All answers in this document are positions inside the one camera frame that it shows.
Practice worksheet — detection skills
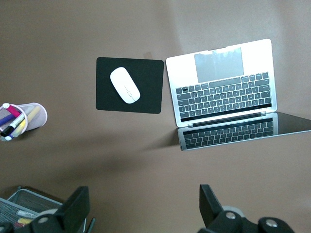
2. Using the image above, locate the grey mesh desk organizer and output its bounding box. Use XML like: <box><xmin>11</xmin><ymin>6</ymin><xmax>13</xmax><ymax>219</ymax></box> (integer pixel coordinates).
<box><xmin>0</xmin><ymin>185</ymin><xmax>96</xmax><ymax>233</ymax></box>

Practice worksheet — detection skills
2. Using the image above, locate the yellow marker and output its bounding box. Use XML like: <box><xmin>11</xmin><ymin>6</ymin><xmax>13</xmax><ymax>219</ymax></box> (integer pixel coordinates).
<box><xmin>26</xmin><ymin>105</ymin><xmax>41</xmax><ymax>125</ymax></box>

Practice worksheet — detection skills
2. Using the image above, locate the white marker black cap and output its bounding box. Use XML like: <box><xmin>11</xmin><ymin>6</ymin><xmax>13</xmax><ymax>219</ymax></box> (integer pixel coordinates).
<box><xmin>0</xmin><ymin>113</ymin><xmax>27</xmax><ymax>137</ymax></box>

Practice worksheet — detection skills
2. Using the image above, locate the white computer mouse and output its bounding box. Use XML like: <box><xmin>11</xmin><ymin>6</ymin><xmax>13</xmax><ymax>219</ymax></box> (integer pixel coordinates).
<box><xmin>109</xmin><ymin>67</ymin><xmax>141</xmax><ymax>104</ymax></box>

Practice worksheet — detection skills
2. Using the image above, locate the pink marker white cap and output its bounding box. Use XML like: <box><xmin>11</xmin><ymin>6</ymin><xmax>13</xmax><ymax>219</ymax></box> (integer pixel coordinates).
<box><xmin>1</xmin><ymin>102</ymin><xmax>21</xmax><ymax>117</ymax></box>

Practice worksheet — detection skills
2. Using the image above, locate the purple marker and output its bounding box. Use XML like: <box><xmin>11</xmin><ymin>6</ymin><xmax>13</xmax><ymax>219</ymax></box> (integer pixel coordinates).
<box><xmin>0</xmin><ymin>114</ymin><xmax>16</xmax><ymax>127</ymax></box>

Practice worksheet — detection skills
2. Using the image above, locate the yellow highlighter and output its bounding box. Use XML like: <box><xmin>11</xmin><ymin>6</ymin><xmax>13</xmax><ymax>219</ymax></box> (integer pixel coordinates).
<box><xmin>11</xmin><ymin>120</ymin><xmax>28</xmax><ymax>138</ymax></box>

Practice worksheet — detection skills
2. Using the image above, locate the silver laptop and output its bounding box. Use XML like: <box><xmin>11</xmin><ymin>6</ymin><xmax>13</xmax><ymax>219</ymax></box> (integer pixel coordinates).
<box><xmin>165</xmin><ymin>38</ymin><xmax>311</xmax><ymax>151</ymax></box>

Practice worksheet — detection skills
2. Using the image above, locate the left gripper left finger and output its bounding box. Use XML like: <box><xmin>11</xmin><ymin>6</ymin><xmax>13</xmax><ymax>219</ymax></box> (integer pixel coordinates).
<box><xmin>0</xmin><ymin>186</ymin><xmax>90</xmax><ymax>233</ymax></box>

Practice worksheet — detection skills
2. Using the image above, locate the pink mesh pen cup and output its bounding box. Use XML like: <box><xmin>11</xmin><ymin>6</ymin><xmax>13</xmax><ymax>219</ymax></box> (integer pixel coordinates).
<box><xmin>0</xmin><ymin>102</ymin><xmax>48</xmax><ymax>142</ymax></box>

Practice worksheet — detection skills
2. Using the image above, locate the black mouse pad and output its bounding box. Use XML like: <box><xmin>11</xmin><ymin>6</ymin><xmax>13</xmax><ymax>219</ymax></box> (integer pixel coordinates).
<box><xmin>95</xmin><ymin>57</ymin><xmax>165</xmax><ymax>115</ymax></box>

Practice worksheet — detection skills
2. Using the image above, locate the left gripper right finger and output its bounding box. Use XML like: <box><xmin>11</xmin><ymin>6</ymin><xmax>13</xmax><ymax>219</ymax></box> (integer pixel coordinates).
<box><xmin>198</xmin><ymin>183</ymin><xmax>295</xmax><ymax>233</ymax></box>

